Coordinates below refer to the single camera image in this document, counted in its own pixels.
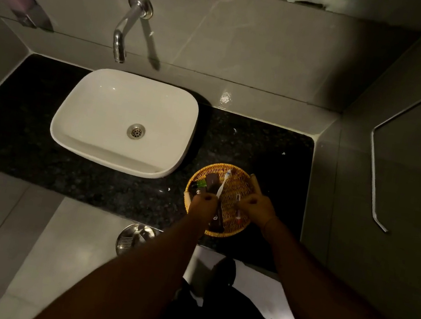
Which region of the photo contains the person's black shoe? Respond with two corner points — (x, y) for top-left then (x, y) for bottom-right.
(208, 255), (239, 294)

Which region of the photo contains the dark brown sachet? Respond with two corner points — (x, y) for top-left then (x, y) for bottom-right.
(203, 171), (222, 196)

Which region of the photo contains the chrome towel ring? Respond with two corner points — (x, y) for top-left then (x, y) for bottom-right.
(355, 87), (421, 239)

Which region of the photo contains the small red white tube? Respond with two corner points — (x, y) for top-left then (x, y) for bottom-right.
(231, 193), (246, 225)

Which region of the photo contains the person's right forearm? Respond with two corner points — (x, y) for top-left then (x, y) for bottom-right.
(247, 214), (421, 319)

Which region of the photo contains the person's left forearm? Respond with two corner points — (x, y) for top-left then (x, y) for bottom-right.
(29, 193), (213, 319)

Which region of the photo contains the chrome wall faucet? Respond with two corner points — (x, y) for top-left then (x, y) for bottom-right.
(108, 0), (156, 68)

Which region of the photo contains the white toothbrush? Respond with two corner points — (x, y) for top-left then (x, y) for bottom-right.
(215, 168), (233, 200)

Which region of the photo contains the steel waste bin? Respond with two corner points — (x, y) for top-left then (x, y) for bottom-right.
(114, 220), (164, 263)

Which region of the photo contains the white ceramic sink basin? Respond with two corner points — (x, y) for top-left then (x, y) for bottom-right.
(45, 61), (204, 185)

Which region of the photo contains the person's left hand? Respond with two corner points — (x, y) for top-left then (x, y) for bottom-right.
(185, 189), (221, 230)

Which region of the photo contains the chrome sink drain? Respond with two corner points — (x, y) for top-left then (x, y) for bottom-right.
(126, 122), (147, 142)

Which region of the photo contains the round wicker basket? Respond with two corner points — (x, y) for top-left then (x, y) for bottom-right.
(178, 158), (263, 244)

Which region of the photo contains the dark brown small bottle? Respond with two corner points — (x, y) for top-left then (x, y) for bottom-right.
(206, 204), (228, 234)

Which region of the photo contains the person's right hand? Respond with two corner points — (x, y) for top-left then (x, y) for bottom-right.
(232, 172), (284, 233)

